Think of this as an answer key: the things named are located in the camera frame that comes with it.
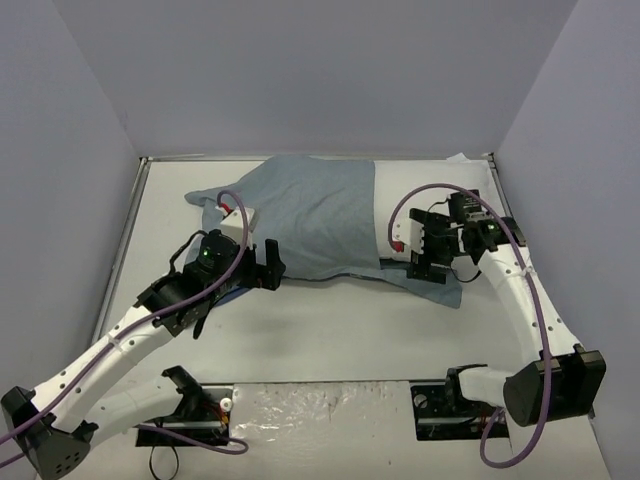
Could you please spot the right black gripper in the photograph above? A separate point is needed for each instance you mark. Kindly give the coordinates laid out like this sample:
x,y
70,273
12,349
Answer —
x,y
435,244

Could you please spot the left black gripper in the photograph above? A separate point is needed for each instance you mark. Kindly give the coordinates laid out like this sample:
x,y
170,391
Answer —
x,y
258,267

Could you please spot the blue pillowcase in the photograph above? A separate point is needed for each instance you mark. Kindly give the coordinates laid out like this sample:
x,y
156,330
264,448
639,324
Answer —
x,y
321,213

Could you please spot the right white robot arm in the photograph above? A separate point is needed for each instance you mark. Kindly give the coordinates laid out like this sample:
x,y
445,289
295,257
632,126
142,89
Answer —
x,y
556,370

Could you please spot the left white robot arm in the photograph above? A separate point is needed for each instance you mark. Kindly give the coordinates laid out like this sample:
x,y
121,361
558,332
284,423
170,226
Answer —
x,y
57,423

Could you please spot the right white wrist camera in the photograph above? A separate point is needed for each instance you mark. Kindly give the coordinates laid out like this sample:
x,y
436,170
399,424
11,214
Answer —
x,y
407,239

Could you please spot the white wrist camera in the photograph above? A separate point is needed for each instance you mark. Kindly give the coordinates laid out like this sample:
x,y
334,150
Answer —
x,y
239,224
407,239

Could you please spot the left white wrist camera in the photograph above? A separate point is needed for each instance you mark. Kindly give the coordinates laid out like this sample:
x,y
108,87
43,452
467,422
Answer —
x,y
239,224

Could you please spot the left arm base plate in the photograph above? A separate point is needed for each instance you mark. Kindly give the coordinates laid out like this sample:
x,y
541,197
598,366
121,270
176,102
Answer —
x,y
205,420

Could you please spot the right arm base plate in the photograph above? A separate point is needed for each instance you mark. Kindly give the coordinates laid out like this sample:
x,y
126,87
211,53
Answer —
x,y
437,417

